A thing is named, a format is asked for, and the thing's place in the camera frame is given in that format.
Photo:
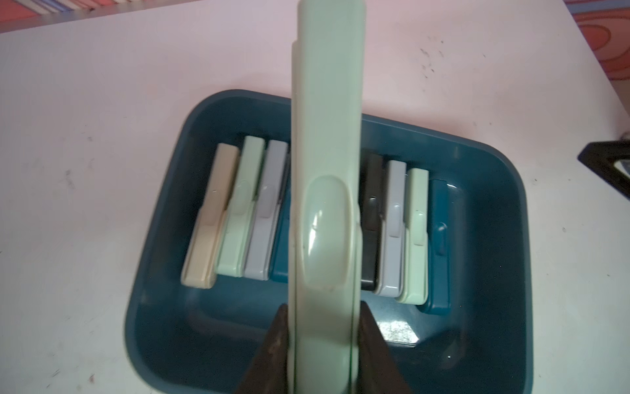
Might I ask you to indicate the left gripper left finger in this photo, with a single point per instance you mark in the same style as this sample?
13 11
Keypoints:
268 371

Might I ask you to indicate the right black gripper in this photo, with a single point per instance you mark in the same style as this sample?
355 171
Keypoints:
602 157

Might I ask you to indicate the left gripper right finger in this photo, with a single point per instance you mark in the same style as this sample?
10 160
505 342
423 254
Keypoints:
378 372

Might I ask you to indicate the teal pliers group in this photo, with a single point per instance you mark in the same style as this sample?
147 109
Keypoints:
439 266

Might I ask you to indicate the teal plastic storage box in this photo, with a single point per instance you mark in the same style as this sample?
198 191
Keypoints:
186 340

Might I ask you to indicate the teal pliers front row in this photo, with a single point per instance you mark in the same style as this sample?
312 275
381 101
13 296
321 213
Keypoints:
279 266

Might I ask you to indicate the black pliers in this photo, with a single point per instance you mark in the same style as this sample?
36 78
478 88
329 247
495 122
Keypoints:
371 219

